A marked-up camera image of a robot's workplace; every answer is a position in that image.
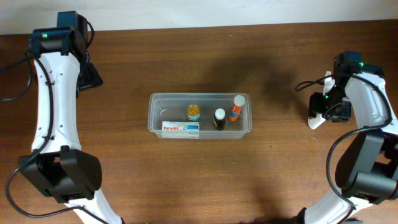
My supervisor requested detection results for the white spray bottle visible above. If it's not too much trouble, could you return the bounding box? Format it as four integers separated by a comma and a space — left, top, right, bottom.
307, 113, 326, 129

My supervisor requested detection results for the white Panadol medicine box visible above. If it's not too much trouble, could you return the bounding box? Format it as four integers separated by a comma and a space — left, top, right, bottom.
161, 121, 200, 139

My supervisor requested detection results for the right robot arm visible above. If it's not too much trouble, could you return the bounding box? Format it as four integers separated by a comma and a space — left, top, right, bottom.
294, 50, 397, 223

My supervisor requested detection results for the dark bottle white cap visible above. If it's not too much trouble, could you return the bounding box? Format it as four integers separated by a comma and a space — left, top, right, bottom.
213, 108, 226, 131

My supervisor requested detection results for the clear plastic container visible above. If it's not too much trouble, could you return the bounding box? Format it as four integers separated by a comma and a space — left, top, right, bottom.
148, 93, 252, 139

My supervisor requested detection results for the orange tube white cap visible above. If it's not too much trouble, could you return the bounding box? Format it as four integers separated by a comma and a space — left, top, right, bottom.
229, 95, 246, 122

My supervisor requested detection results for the small gold-lidded jar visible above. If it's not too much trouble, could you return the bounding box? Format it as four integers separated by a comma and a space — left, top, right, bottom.
187, 105, 200, 121

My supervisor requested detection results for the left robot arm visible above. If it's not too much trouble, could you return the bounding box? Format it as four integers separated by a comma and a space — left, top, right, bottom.
19, 11, 123, 223

